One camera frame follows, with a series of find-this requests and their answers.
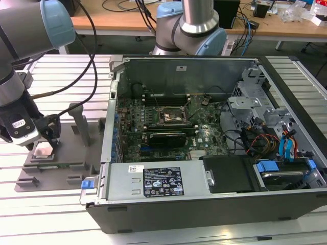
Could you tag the silver topped CPU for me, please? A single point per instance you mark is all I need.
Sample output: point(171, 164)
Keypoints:
point(43, 149)

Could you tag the thin metal locking lever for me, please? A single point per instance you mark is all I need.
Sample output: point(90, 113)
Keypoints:
point(156, 99)

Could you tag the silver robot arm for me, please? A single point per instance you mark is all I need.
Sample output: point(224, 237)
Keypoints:
point(20, 28)

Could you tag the CPU socket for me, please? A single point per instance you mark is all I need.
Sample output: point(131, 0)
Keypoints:
point(173, 116)

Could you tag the grey parts rack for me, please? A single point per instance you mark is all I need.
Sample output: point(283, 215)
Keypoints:
point(64, 153)

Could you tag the blue case latch tab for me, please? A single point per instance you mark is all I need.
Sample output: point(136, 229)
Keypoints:
point(87, 184)

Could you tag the silver power supply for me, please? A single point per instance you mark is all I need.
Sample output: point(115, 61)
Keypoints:
point(120, 178)

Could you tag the blue expansion slot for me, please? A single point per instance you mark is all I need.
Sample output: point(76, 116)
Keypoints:
point(146, 150)

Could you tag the wooden desk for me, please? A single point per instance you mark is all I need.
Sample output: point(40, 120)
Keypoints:
point(117, 24)

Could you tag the black RAM slot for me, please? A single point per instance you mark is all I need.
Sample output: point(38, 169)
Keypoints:
point(168, 125)
point(166, 97)
point(166, 94)
point(168, 131)
point(166, 100)
point(166, 103)
point(168, 128)

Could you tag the black graphics card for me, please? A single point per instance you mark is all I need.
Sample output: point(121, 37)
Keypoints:
point(167, 140)

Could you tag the white case sticker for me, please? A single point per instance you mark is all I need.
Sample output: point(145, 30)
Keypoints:
point(181, 68)

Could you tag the silver coin cell battery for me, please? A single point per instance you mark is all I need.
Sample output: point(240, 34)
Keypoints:
point(204, 102)

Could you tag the green motherboard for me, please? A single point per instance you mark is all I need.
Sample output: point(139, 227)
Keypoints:
point(209, 132)

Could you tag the black and silver PC case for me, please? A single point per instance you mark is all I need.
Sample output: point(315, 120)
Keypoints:
point(178, 217)

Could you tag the black plastic shroud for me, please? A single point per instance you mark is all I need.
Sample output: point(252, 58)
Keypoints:
point(227, 174)

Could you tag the metal drive cage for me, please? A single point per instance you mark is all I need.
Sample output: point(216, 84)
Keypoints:
point(242, 102)

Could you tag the black computer tower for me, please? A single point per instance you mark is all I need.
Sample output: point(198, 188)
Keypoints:
point(227, 12)

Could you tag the small flat black device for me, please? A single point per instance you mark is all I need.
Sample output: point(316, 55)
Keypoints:
point(254, 24)

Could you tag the blue disk carrier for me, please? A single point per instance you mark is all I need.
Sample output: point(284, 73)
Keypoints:
point(267, 167)

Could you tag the small black box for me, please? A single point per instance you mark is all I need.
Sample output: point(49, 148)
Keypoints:
point(261, 11)

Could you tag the silver hard disk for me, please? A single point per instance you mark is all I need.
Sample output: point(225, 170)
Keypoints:
point(281, 180)

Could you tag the clear plastic bag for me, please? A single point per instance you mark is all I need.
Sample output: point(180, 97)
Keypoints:
point(293, 11)

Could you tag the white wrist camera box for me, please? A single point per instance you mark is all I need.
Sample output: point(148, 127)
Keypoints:
point(25, 137)

